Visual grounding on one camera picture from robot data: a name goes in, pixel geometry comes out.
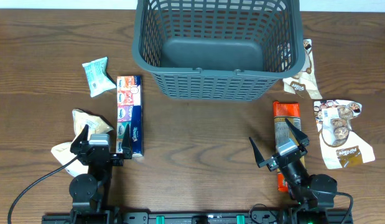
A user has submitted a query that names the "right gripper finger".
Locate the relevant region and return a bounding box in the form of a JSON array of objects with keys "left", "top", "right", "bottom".
[
  {"left": 285, "top": 118, "right": 309, "bottom": 146},
  {"left": 249, "top": 137, "right": 267, "bottom": 168}
]

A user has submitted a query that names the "large cookie bag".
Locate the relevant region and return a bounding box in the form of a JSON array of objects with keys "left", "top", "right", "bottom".
[{"left": 313, "top": 100, "right": 375, "bottom": 169}]

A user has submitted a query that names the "grey plastic basket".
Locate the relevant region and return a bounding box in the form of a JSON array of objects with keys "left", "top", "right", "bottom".
[{"left": 132, "top": 0, "right": 305, "bottom": 101}]

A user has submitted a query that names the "Kleenex tissue multipack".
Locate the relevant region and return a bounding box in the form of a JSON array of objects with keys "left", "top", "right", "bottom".
[{"left": 116, "top": 76, "right": 144, "bottom": 157}]

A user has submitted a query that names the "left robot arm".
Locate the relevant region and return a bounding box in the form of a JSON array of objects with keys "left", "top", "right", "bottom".
[{"left": 69, "top": 125, "right": 132, "bottom": 224}]

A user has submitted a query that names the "beige snack packet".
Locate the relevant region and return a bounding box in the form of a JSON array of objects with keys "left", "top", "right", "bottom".
[{"left": 72, "top": 109, "right": 113, "bottom": 139}]

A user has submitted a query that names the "cream white snack packet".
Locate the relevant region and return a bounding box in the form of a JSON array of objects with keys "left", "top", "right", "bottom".
[{"left": 51, "top": 142, "right": 88, "bottom": 177}]

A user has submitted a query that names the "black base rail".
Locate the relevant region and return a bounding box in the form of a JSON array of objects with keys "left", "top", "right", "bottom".
[{"left": 41, "top": 210, "right": 355, "bottom": 224}]

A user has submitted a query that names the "orange spaghetti packet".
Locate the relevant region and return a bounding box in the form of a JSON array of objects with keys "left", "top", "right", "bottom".
[{"left": 272, "top": 101, "right": 306, "bottom": 193}]

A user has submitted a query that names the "light blue snack packet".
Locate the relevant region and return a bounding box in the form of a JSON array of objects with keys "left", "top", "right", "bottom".
[{"left": 82, "top": 57, "right": 116, "bottom": 98}]

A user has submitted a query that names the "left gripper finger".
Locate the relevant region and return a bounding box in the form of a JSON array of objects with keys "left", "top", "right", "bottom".
[
  {"left": 121, "top": 124, "right": 132, "bottom": 159},
  {"left": 70, "top": 124, "right": 89, "bottom": 154}
]

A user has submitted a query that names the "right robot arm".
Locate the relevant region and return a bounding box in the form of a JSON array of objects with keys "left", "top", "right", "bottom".
[{"left": 250, "top": 119, "right": 337, "bottom": 223}]

